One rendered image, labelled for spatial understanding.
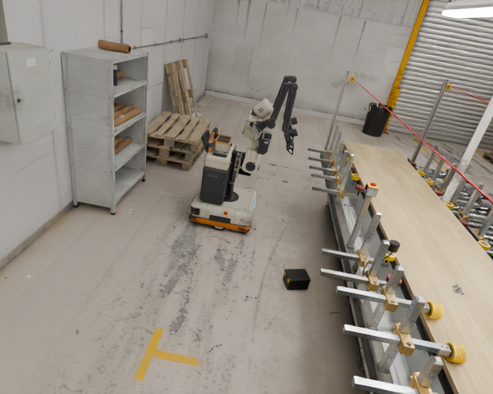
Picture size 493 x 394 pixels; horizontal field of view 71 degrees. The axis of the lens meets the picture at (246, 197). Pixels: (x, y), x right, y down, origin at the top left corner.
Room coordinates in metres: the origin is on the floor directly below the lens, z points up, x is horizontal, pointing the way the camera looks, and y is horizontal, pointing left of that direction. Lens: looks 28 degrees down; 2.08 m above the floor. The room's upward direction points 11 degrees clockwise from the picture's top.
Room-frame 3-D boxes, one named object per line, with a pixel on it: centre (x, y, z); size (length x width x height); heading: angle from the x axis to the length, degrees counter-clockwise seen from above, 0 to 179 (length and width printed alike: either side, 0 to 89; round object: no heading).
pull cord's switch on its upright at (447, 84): (4.17, -1.98, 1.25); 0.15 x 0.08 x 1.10; 179
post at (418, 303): (1.14, -0.80, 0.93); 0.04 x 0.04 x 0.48; 89
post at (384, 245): (1.64, -0.81, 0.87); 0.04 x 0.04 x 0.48; 89
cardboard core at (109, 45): (3.57, 1.55, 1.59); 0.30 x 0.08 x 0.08; 89
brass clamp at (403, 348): (1.12, -0.80, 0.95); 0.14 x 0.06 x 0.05; 179
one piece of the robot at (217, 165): (3.38, 0.32, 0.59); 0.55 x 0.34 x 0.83; 179
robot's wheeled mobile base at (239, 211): (3.38, 0.22, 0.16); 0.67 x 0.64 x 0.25; 89
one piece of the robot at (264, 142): (3.37, -0.07, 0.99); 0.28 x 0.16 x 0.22; 179
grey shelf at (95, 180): (3.46, 1.55, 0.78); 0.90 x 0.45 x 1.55; 179
